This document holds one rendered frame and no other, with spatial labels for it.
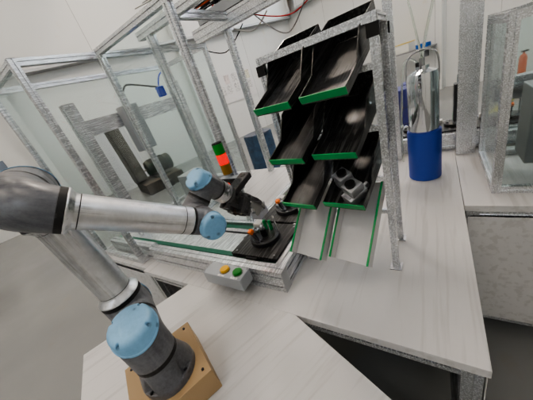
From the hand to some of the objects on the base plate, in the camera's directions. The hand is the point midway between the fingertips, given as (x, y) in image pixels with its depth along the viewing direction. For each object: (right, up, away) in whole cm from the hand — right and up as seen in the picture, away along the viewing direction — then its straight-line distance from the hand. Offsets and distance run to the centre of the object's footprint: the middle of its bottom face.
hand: (258, 205), depth 104 cm
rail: (-24, -33, +18) cm, 44 cm away
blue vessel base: (+94, +16, +37) cm, 103 cm away
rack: (+42, -18, +2) cm, 46 cm away
